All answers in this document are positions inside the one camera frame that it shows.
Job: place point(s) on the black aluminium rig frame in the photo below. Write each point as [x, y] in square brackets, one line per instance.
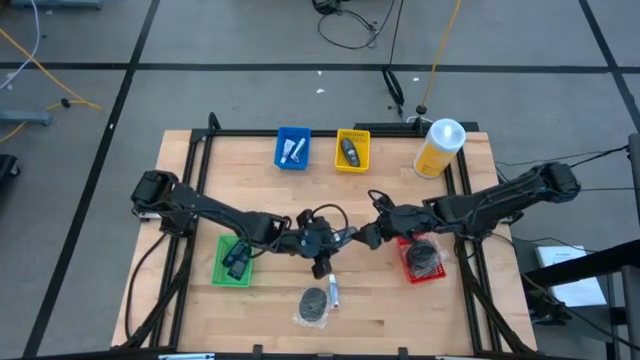
[325, 133]

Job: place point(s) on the dark blue tube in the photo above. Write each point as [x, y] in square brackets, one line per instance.
[232, 254]
[239, 267]

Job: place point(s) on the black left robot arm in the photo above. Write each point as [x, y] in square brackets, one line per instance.
[215, 210]

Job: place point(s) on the black sponge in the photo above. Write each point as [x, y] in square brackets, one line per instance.
[422, 257]
[312, 304]

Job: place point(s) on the grey post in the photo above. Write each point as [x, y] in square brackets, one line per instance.
[634, 175]

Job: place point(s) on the white booklet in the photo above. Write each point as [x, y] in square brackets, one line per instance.
[575, 290]

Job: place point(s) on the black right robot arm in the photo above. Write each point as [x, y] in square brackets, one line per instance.
[500, 200]

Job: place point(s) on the grey table foot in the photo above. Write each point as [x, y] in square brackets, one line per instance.
[55, 3]
[25, 118]

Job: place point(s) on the black caster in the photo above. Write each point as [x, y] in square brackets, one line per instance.
[7, 167]

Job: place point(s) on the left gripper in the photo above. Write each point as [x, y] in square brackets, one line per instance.
[315, 240]

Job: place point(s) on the white wipes canister yellow label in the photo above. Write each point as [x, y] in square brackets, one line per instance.
[437, 150]

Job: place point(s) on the yellow plastic basket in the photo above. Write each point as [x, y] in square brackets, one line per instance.
[362, 160]

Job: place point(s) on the blue plastic basket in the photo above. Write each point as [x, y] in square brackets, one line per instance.
[292, 164]

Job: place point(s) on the grey travel bottle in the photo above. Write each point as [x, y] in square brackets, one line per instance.
[346, 236]
[350, 152]

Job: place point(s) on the red plastic basket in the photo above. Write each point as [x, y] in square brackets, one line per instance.
[434, 276]

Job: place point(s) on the green plastic basket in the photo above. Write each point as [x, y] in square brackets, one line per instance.
[220, 275]

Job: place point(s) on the black side table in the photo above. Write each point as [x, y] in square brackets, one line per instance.
[590, 260]

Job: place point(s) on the small white toothpaste tube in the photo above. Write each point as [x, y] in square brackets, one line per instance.
[287, 150]
[299, 148]

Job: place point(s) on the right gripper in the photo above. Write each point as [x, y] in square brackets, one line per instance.
[405, 222]

